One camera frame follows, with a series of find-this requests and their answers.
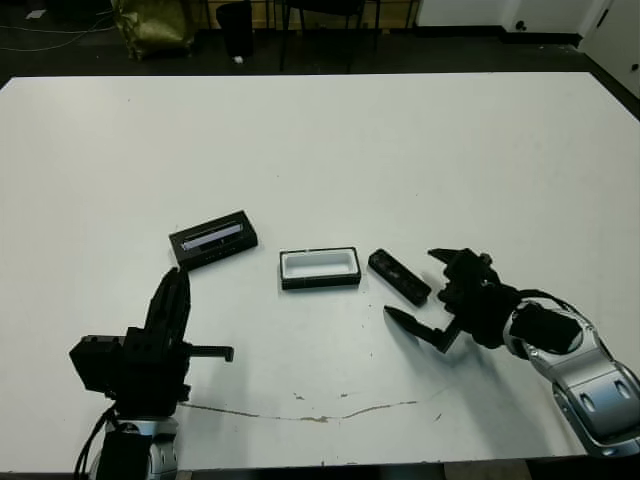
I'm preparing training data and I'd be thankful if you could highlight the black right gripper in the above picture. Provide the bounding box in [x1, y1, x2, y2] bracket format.
[382, 247, 524, 355]

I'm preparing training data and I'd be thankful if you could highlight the black box lid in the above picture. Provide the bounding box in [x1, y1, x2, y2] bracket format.
[168, 208, 260, 274]

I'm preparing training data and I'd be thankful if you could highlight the black waste bin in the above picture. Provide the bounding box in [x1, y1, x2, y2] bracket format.
[215, 1, 255, 59]

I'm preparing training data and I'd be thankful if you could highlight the black handheld camera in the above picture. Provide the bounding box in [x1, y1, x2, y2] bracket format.
[367, 248, 432, 307]

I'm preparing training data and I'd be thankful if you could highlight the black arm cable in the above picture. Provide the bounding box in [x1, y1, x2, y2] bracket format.
[73, 404, 121, 480]
[519, 287, 589, 331]

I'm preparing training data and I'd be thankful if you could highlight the white door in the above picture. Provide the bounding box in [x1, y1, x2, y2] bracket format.
[579, 0, 640, 99]

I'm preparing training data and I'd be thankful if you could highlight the yellow-green bag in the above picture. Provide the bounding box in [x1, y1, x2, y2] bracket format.
[110, 0, 196, 62]

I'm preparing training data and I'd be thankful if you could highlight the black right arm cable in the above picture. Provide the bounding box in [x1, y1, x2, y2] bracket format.
[519, 287, 589, 331]

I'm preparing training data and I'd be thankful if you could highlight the thin white floor cable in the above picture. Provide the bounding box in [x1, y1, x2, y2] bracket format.
[0, 14, 119, 52]

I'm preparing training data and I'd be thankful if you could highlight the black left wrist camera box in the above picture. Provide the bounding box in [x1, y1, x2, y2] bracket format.
[68, 335, 130, 395]

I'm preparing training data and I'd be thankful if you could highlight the black chair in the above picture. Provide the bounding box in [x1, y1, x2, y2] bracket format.
[277, 0, 386, 74]

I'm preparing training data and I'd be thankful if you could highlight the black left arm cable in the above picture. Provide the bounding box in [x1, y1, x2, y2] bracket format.
[73, 404, 121, 480]

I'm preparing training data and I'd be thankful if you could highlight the wooden cabinet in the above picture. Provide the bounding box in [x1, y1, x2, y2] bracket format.
[199, 0, 424, 31]

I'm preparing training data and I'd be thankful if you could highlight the black box base white lining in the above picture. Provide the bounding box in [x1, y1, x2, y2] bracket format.
[278, 245, 362, 291]

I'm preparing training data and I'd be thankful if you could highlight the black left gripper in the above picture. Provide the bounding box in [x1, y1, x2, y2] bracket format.
[117, 267, 235, 416]

